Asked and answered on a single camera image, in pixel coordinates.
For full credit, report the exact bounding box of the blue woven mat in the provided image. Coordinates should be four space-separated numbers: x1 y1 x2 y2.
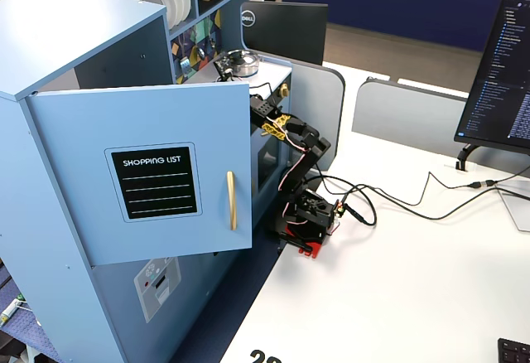
0 264 64 363

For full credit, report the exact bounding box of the small black camera module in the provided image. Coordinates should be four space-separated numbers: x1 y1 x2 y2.
213 57 234 84

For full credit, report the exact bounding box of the black cable with connector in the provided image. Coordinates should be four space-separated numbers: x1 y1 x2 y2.
337 170 530 227

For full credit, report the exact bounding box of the silver toy pot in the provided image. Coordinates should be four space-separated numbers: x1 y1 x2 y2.
226 49 262 79

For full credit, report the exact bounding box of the white plates stack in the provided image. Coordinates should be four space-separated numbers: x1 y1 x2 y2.
148 0 186 29

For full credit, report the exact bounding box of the black Dell monitor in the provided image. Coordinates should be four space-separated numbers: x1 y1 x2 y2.
240 0 330 67

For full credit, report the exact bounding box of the gray dispenser sticker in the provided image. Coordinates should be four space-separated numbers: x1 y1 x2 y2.
132 256 183 324

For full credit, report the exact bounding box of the plain black cable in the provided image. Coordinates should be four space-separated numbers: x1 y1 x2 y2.
315 162 530 221

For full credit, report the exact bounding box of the red table clamp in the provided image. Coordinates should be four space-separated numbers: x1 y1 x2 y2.
280 230 326 261

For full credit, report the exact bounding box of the white green pen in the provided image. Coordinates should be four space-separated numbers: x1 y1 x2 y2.
0 291 27 327

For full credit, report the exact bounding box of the blue cabinet door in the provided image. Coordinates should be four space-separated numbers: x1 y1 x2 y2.
25 82 254 267

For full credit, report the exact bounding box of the black shopping list sticker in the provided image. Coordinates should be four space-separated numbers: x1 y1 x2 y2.
104 142 205 225

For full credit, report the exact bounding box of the gold door handle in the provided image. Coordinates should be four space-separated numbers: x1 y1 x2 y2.
225 171 239 231

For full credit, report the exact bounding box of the gray desk divider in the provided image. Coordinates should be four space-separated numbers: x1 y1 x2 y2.
351 78 530 175
264 58 347 173

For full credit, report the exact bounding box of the black monitor stand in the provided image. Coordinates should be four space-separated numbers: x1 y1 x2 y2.
455 143 484 172

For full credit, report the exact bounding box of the colourful backsplash panel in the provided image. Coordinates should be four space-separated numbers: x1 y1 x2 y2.
169 8 223 85

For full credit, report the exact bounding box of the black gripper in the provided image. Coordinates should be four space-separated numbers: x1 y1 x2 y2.
249 94 287 132

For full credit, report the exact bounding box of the black keyboard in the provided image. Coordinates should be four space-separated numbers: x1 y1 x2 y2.
496 337 530 363

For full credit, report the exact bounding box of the lit computer monitor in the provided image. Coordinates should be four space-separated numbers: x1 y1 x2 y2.
453 0 530 158

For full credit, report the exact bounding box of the yellow cable wrap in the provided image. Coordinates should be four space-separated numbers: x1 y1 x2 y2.
261 113 292 141

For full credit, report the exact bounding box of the blue toy kitchen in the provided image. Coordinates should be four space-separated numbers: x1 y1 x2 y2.
0 0 293 363

